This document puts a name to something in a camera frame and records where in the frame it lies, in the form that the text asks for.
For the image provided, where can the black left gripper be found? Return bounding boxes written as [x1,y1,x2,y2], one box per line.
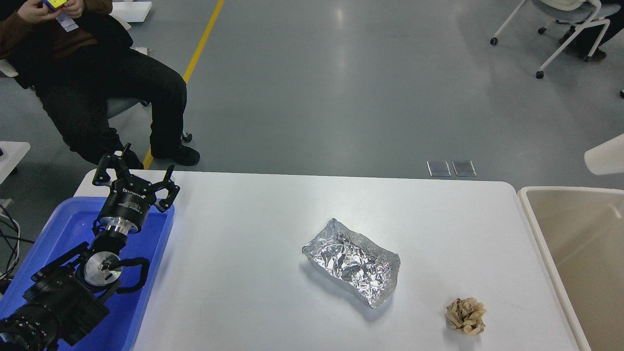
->
[92,143,180,234]

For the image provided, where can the colourful puzzle cube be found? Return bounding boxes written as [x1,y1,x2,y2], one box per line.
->
[42,0,67,13]

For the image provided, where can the white paper cup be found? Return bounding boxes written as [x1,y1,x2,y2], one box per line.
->
[584,134,624,176]

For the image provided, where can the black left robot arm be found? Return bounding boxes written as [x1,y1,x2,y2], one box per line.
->
[1,144,180,351]

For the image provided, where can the person's left hand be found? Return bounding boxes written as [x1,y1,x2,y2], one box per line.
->
[61,0,86,19]

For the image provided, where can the person's right hand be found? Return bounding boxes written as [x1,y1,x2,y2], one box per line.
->
[17,0,62,24]

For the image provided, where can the blue plastic tray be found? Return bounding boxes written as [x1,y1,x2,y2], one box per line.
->
[0,197,176,351]

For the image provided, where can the white side table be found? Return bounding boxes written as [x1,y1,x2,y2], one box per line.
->
[0,141,31,184]

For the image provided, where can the seated person in brown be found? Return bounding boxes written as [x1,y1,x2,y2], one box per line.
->
[0,0,200,166]

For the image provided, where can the white box on floor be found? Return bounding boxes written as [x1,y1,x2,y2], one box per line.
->
[111,0,153,23]

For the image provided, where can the crumpled aluminium foil tray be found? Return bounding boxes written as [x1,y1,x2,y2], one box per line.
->
[302,218,401,309]

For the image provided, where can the left floor plate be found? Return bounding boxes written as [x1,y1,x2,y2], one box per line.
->
[427,160,451,177]

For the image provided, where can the crumpled brown paper ball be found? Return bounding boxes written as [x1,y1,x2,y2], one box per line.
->
[446,297,487,336]

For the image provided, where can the beige plastic bin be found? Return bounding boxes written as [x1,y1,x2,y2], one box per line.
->
[518,186,624,351]

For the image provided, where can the white office chair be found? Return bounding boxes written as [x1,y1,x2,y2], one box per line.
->
[490,0,616,79]

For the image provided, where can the black cables at left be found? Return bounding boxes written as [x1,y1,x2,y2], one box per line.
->
[0,197,36,283]

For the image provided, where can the white badge on lanyard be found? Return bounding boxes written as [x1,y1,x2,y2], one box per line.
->
[56,11,78,33]

